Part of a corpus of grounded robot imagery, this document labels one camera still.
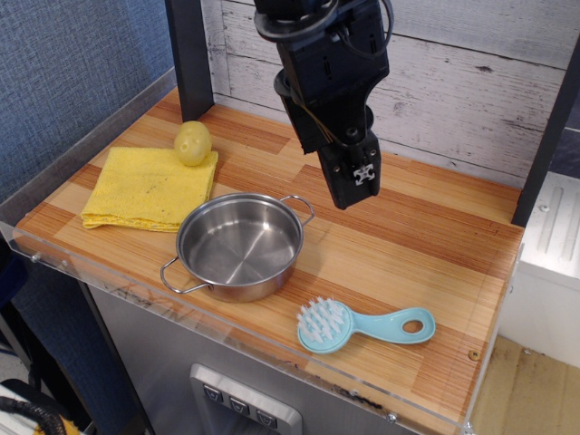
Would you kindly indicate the stainless steel cabinet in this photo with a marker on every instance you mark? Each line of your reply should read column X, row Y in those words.
column 157, row 354

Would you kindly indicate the silver button control panel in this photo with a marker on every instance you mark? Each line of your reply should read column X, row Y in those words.
column 228, row 406

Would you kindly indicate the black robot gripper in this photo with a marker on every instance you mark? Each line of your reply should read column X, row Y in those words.
column 329, row 71

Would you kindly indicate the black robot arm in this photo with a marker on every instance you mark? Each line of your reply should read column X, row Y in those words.
column 273, row 17

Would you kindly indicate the yellow object bottom left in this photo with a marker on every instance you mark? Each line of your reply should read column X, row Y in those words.
column 63, row 427

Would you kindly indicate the grey metal side rail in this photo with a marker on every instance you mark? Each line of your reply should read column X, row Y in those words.
column 56, row 173

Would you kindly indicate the yellow toy potato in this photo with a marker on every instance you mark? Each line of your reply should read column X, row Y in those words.
column 192, row 143

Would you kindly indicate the clear acrylic table guard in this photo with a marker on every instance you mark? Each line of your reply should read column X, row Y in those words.
column 455, row 266

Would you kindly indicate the yellow folded cloth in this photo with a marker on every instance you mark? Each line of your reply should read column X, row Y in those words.
column 148, row 188

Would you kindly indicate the white appliance right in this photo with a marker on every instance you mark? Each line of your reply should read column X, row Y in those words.
column 541, row 309

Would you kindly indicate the light blue brush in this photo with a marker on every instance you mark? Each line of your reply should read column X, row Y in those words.
column 326, row 325

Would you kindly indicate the black vertical post left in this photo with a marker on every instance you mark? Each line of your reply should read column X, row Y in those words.
column 190, row 56

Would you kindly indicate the stainless steel pot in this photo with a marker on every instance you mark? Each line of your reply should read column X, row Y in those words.
column 241, row 247

